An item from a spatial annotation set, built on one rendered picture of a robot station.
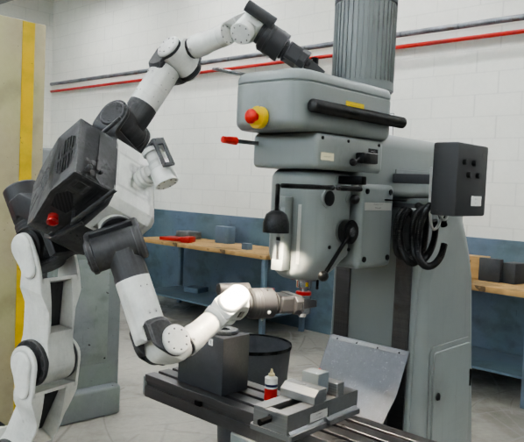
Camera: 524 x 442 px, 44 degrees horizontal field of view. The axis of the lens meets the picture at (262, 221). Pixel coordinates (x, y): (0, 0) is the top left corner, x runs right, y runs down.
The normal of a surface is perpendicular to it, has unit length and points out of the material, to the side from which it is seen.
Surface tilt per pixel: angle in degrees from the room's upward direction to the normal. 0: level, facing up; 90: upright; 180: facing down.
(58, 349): 81
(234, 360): 90
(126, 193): 58
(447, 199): 90
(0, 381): 90
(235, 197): 90
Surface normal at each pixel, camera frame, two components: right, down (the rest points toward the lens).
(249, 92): -0.68, 0.01
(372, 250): 0.73, 0.07
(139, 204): 0.75, -0.47
